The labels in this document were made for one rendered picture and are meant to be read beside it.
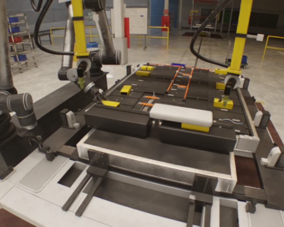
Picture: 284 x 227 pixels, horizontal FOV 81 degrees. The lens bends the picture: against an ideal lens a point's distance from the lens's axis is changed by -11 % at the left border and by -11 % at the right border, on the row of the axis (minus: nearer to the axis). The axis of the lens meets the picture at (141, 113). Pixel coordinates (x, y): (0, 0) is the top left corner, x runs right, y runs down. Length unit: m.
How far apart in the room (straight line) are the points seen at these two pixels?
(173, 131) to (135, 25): 8.72
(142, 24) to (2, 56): 8.51
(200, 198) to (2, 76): 1.35
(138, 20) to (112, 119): 8.57
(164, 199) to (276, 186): 0.64
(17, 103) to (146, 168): 0.83
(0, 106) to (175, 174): 1.06
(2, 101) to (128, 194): 0.91
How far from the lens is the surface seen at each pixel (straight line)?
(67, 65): 1.74
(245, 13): 1.10
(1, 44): 1.34
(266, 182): 1.24
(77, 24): 1.12
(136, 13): 9.56
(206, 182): 0.98
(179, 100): 1.62
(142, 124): 1.08
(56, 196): 1.13
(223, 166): 1.05
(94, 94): 1.48
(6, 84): 1.40
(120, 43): 6.54
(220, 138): 1.06
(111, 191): 1.16
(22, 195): 1.22
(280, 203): 1.18
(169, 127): 1.06
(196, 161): 1.03
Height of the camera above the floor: 1.68
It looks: 29 degrees down
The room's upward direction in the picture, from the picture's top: straight up
